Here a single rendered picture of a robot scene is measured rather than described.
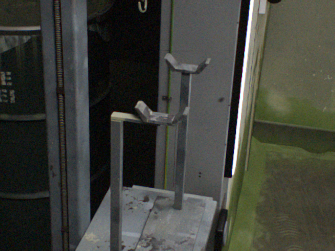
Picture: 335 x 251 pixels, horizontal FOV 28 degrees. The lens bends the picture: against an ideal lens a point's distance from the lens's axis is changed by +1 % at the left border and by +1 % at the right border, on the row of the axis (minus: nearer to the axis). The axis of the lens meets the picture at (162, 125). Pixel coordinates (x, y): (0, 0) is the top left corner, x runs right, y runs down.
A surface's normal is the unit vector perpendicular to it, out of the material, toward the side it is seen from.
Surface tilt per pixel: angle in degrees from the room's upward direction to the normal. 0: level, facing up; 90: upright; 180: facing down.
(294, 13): 57
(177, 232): 0
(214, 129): 90
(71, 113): 90
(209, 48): 90
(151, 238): 0
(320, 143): 90
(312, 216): 0
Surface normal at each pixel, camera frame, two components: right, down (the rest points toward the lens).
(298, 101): -0.16, -0.10
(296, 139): -0.22, 0.45
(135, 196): 0.04, -0.88
